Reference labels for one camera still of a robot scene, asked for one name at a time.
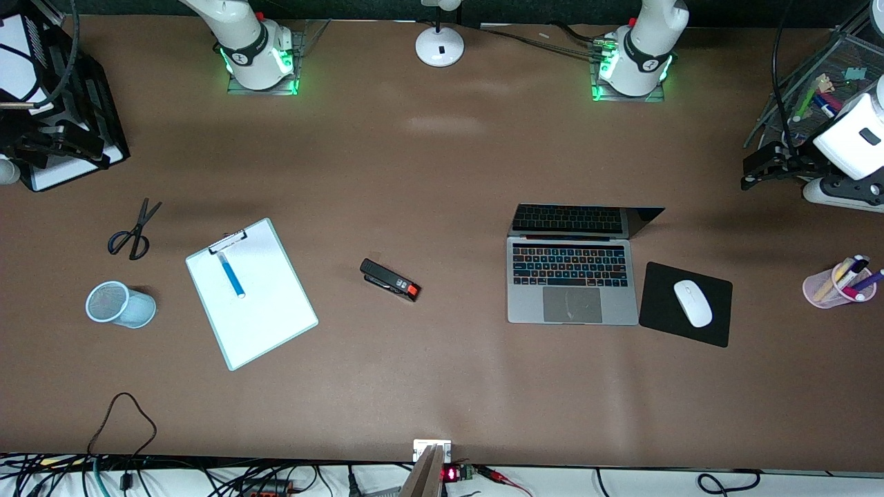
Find silver laptop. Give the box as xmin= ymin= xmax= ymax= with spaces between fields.
xmin=506 ymin=203 xmax=666 ymax=326

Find green marker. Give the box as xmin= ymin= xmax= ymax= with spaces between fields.
xmin=792 ymin=86 xmax=820 ymax=124

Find black and white marker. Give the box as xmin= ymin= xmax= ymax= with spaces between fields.
xmin=836 ymin=255 xmax=870 ymax=291

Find white paper sheet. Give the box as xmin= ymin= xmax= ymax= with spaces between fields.
xmin=0 ymin=14 xmax=50 ymax=101
xmin=31 ymin=148 xmax=126 ymax=192

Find black stacked paper tray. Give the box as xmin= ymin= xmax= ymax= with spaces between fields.
xmin=0 ymin=0 xmax=131 ymax=193

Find black scissors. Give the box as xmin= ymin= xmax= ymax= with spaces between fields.
xmin=107 ymin=198 xmax=163 ymax=262

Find black metal mesh organizer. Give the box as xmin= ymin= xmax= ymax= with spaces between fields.
xmin=743 ymin=31 xmax=884 ymax=149

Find yellow pen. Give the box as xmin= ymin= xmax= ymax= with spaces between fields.
xmin=814 ymin=259 xmax=854 ymax=302

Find pink pen cup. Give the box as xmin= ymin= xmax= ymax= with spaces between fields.
xmin=803 ymin=259 xmax=878 ymax=309

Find white computer mouse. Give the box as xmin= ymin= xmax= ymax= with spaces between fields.
xmin=673 ymin=279 xmax=713 ymax=329

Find blue mesh pen cup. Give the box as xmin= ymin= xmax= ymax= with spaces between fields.
xmin=86 ymin=280 xmax=157 ymax=329

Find black mouse pad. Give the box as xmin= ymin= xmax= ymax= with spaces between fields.
xmin=639 ymin=261 xmax=733 ymax=349

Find white clipboard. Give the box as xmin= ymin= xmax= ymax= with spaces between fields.
xmin=185 ymin=217 xmax=320 ymax=372

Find black stapler with red end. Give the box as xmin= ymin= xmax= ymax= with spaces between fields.
xmin=360 ymin=258 xmax=421 ymax=302

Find white lamp base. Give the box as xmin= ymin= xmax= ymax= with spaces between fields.
xmin=415 ymin=0 xmax=465 ymax=68

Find red clip lead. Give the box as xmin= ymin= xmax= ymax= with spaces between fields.
xmin=477 ymin=465 xmax=534 ymax=497

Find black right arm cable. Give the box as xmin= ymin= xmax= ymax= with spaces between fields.
xmin=0 ymin=0 xmax=79 ymax=110

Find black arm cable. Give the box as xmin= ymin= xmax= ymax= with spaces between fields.
xmin=771 ymin=0 xmax=805 ymax=147
xmin=0 ymin=0 xmax=79 ymax=110

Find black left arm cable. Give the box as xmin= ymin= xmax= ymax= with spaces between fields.
xmin=771 ymin=0 xmax=805 ymax=147

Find clear left arm base plate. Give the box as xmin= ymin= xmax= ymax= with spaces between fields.
xmin=590 ymin=38 xmax=668 ymax=104

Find black table cables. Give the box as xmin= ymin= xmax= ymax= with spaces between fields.
xmin=477 ymin=23 xmax=610 ymax=61

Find clear right arm base plate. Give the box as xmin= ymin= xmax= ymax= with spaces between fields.
xmin=227 ymin=19 xmax=332 ymax=96

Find black looped cable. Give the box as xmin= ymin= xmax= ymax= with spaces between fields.
xmin=86 ymin=392 xmax=158 ymax=458

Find black coiled cable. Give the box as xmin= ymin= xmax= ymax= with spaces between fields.
xmin=594 ymin=468 xmax=765 ymax=497

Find tangled cable bundle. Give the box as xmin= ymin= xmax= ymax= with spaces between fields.
xmin=0 ymin=452 xmax=415 ymax=497

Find wooden post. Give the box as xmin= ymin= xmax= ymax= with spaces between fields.
xmin=399 ymin=444 xmax=446 ymax=497

